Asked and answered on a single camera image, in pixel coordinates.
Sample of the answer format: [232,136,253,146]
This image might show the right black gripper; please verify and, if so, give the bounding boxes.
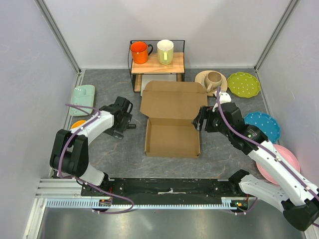
[191,105,232,137]

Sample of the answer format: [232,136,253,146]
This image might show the brown cardboard paper box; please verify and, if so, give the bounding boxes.
[140,81,207,158]

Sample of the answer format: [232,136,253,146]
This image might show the pink marker pen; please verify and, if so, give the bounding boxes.
[127,124,136,129]

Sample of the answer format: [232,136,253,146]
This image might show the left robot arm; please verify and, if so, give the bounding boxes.
[49,96,136,196]

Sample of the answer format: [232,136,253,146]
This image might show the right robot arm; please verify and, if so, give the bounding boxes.
[192,103,319,232]

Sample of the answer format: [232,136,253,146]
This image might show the orange bowl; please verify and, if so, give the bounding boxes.
[70,120,86,129]

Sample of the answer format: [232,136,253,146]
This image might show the beige ceramic cup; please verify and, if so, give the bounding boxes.
[204,71,222,93]

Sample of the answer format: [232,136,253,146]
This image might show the beige saucer plate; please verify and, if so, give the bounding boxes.
[195,70,228,97]

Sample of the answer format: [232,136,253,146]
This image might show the mint green tray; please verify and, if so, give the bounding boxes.
[69,85,95,117]

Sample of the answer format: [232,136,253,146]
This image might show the green dotted plate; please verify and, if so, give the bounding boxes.
[227,72,261,99]

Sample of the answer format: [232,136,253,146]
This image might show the white square plate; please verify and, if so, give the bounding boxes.
[140,74,176,97]

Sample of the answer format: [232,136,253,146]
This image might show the blue dotted plate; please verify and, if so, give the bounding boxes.
[244,112,281,143]

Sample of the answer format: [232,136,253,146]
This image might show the light green mug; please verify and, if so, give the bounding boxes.
[157,39,174,66]

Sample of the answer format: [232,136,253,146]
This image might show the orange mug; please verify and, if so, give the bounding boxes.
[130,41,154,64]

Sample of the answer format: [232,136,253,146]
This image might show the pink plate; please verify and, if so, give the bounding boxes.
[256,144,301,185]

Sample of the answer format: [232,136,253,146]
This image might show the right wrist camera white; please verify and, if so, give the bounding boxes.
[212,92,231,112]

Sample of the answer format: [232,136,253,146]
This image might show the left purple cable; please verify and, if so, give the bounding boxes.
[58,104,100,179]

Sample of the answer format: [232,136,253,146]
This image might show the black wire shelf rack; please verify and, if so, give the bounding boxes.
[127,39,185,93]

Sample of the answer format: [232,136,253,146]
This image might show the white cable duct rail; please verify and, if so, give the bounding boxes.
[46,198,248,210]

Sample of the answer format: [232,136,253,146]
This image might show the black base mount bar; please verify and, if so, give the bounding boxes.
[81,177,250,206]

